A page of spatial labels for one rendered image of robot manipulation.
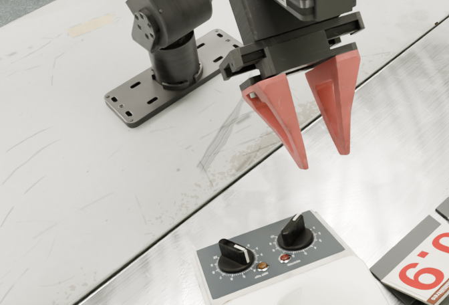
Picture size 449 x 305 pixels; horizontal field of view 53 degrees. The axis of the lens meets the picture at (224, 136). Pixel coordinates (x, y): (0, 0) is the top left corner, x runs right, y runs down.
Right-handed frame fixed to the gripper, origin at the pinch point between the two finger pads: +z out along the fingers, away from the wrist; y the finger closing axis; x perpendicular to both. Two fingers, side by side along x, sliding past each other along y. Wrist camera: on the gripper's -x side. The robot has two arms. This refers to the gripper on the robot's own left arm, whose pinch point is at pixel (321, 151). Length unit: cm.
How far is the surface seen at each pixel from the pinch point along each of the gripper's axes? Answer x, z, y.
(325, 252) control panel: 2.4, 8.4, -1.5
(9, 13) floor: 212, -95, -61
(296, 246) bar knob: 3.8, 7.4, -3.4
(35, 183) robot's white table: 21.5, -4.9, -26.4
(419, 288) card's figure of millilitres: 2.2, 14.1, 5.3
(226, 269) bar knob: 4.2, 7.2, -9.6
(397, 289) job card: 3.8, 14.3, 4.1
